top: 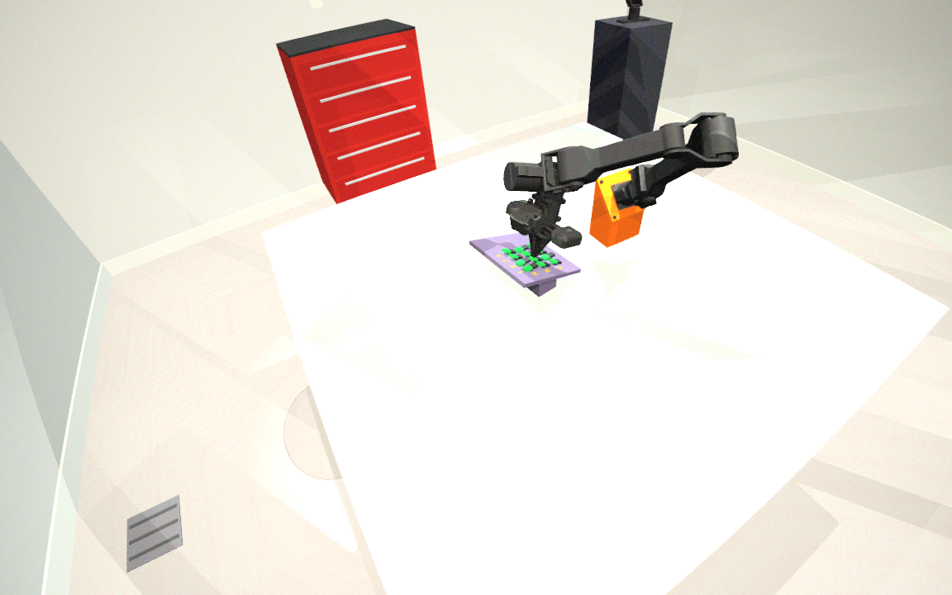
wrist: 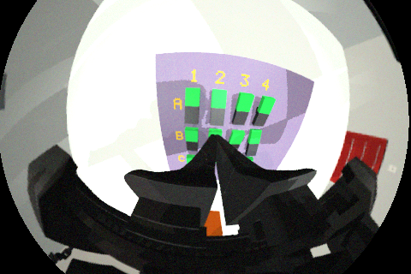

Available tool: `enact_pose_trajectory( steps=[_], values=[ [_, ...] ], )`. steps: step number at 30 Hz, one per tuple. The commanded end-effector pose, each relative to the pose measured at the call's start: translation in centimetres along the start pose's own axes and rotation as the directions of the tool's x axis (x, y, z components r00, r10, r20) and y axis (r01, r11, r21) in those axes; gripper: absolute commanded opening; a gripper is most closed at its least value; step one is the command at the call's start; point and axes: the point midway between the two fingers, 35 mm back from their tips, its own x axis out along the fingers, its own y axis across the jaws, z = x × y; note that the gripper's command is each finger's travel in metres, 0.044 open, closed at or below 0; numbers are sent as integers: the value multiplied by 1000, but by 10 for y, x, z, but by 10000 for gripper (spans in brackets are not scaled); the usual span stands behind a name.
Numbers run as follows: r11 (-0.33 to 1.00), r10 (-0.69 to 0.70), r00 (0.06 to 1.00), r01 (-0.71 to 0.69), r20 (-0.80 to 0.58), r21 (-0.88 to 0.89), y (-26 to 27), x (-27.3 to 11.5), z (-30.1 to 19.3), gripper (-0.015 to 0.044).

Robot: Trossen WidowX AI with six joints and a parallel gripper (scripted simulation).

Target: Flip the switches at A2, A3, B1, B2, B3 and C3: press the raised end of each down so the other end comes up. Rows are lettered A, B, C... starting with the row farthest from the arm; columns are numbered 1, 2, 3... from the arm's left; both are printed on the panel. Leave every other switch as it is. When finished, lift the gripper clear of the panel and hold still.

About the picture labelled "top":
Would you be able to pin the lavender switch panel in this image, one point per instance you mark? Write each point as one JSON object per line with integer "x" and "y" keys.
{"x": 511, "y": 253}

